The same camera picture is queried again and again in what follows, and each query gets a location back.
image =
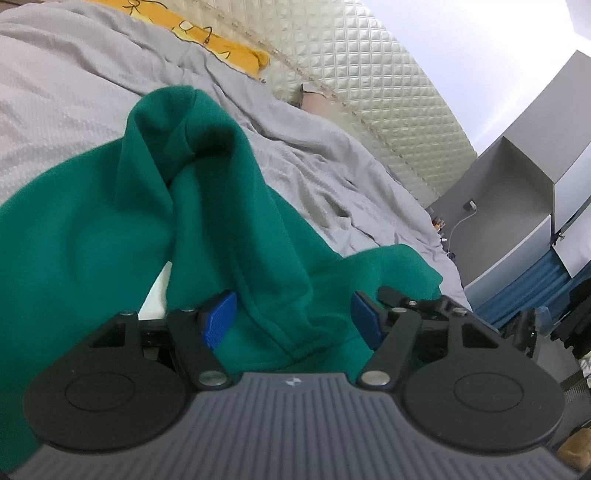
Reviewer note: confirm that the pink pillow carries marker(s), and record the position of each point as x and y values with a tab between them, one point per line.
319	100

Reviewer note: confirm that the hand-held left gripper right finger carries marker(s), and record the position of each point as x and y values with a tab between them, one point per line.
367	318

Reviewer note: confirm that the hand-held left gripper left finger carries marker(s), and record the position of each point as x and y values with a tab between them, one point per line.
219	319

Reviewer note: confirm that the black equipment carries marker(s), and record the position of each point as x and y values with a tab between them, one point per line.
572	318

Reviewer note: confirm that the grey bed sheet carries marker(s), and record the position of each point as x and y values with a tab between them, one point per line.
69	87

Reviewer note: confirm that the white charger plug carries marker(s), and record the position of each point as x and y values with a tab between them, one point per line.
471	205

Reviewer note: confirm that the green hoodie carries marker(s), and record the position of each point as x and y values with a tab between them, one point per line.
115	221

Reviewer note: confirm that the grey bedside cabinet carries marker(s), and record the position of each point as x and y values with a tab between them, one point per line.
517	207

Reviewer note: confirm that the small items on bedside shelf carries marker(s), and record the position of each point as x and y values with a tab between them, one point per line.
437	224

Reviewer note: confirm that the blue cloth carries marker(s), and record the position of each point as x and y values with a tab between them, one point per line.
531	286

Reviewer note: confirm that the cream quilted headboard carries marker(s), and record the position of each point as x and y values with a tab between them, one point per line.
369	78

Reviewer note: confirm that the yellow printed blanket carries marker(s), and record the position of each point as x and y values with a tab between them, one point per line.
194	32

